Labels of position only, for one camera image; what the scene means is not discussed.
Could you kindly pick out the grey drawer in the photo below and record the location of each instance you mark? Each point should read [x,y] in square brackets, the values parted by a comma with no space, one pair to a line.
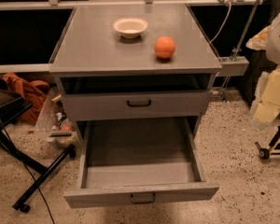
[139,161]
[135,105]

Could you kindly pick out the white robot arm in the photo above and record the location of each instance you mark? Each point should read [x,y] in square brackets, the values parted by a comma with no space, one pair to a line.
[266,106]

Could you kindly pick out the grey drawer cabinet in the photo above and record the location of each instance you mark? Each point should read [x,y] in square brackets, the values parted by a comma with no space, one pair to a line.
[94,58]

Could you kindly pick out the orange ball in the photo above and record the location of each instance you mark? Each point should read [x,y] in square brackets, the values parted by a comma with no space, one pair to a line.
[164,47]

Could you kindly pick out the white paper bowl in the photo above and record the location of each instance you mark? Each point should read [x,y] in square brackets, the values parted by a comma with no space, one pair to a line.
[130,28]

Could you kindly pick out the clear plastic bin with items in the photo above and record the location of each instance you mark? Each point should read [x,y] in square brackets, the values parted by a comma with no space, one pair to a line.
[52,124]

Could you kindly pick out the grey side shelf beam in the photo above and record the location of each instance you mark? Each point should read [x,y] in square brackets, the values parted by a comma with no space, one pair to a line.
[234,68]

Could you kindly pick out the orange cloth bag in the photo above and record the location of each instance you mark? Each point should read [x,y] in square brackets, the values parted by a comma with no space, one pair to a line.
[34,92]

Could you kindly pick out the black wheeled stand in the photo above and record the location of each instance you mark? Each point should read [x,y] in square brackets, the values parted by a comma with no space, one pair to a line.
[273,149]

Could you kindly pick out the metal support pole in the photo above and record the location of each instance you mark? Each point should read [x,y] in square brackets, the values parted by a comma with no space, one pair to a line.
[236,50]

